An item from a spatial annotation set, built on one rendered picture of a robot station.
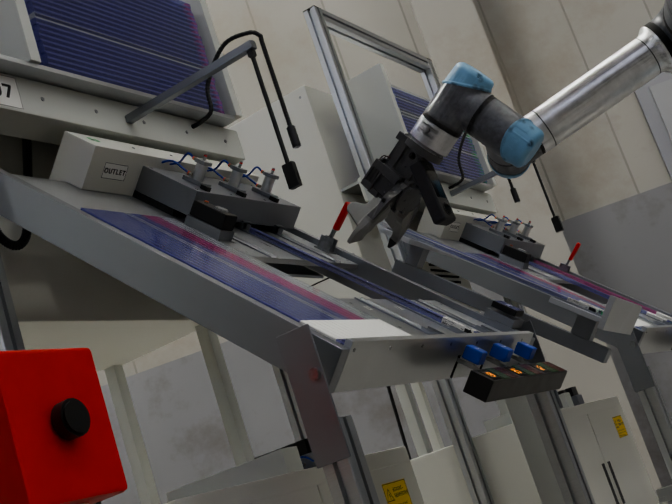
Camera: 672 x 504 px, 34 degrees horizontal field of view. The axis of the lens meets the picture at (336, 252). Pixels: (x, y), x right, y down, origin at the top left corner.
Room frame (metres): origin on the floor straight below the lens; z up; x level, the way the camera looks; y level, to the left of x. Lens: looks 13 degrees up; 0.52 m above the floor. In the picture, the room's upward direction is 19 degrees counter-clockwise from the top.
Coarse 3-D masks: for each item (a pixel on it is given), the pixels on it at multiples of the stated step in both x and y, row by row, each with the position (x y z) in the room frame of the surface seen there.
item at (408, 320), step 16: (352, 304) 1.70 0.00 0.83; (368, 304) 1.74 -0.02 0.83; (384, 304) 1.80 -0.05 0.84; (400, 304) 1.84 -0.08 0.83; (432, 304) 1.95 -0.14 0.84; (384, 320) 1.68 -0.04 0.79; (400, 320) 1.72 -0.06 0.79; (416, 320) 1.77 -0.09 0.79; (432, 320) 1.81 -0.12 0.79; (464, 320) 1.93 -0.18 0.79
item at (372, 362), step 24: (408, 336) 1.52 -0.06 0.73; (432, 336) 1.58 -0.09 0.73; (456, 336) 1.65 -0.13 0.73; (480, 336) 1.73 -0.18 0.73; (504, 336) 1.83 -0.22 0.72; (528, 336) 1.93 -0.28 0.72; (360, 360) 1.41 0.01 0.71; (384, 360) 1.47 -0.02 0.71; (408, 360) 1.54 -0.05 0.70; (432, 360) 1.61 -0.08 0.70; (360, 384) 1.44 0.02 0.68; (384, 384) 1.51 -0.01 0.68
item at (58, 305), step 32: (0, 160) 1.82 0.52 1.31; (32, 160) 1.89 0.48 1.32; (0, 224) 1.78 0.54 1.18; (32, 256) 1.83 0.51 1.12; (64, 256) 1.90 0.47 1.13; (32, 288) 1.81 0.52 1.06; (64, 288) 1.88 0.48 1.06; (96, 288) 1.96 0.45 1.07; (128, 288) 2.04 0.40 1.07; (32, 320) 1.80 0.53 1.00; (64, 320) 1.86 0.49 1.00; (96, 320) 1.94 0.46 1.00; (128, 320) 2.01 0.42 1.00; (160, 320) 2.10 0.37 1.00; (96, 352) 2.19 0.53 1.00; (128, 352) 2.29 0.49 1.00; (224, 384) 2.24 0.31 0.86; (128, 416) 2.37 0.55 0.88; (224, 416) 2.25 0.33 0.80; (128, 448) 2.37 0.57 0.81
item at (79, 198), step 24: (48, 192) 1.62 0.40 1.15; (72, 192) 1.69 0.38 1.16; (96, 192) 1.77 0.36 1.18; (168, 216) 1.81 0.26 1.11; (240, 240) 1.85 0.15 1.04; (264, 240) 1.94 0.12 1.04; (288, 240) 2.04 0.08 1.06; (288, 264) 2.05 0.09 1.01; (312, 264) 1.94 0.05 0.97; (336, 264) 2.01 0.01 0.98
